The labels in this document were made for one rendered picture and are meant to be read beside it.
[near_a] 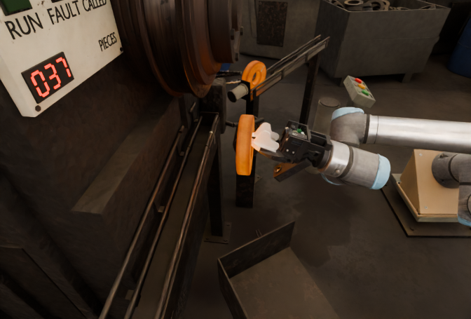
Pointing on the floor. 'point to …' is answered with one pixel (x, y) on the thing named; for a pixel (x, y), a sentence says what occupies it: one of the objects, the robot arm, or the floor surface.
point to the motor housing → (244, 191)
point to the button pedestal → (358, 99)
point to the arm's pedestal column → (389, 191)
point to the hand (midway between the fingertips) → (247, 139)
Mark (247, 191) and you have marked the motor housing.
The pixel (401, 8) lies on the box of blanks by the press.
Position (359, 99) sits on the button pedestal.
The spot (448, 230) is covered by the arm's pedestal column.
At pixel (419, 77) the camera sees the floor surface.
